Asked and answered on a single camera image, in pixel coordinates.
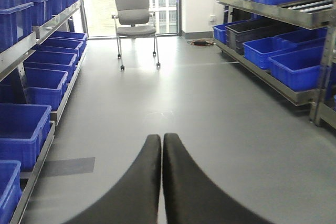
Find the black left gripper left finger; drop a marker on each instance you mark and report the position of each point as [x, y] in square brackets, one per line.
[135, 197]

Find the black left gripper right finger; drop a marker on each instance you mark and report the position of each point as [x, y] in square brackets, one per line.
[191, 196]

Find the left steel shelf rack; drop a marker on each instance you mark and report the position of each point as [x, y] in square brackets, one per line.
[14, 86]

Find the steel shelf rack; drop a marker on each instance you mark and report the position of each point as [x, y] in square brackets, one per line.
[14, 86]
[315, 26]

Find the right steel shelf rack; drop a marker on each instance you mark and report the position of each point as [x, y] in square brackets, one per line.
[315, 26]

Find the blue bin left near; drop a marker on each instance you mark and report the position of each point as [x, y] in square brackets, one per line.
[10, 188]

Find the blue bin right near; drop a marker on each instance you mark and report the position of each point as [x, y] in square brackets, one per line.
[299, 70]

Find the dark grey bin right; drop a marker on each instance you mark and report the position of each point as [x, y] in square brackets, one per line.
[239, 33]

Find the grey office chair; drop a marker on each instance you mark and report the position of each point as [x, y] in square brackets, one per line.
[133, 17]

